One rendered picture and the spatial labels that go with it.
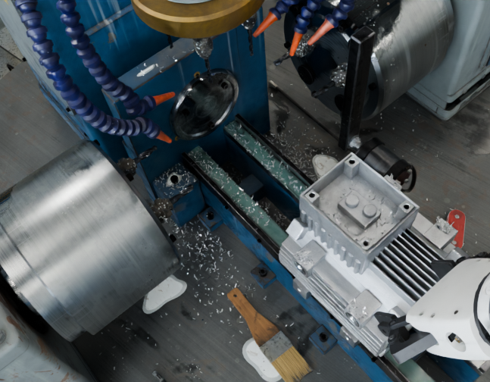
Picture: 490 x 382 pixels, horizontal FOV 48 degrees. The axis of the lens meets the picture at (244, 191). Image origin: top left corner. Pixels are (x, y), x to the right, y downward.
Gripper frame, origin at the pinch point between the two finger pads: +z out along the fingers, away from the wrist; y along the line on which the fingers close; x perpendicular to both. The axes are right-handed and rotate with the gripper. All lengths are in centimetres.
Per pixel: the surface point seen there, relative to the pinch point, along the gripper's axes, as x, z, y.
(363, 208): 9.1, 11.3, 6.4
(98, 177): 33.2, 21.1, -18.3
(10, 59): 98, 144, -8
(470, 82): 9, 39, 55
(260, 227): 12.2, 37.2, 0.4
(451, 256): -3.0, 8.9, 11.6
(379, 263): 2.3, 10.5, 3.3
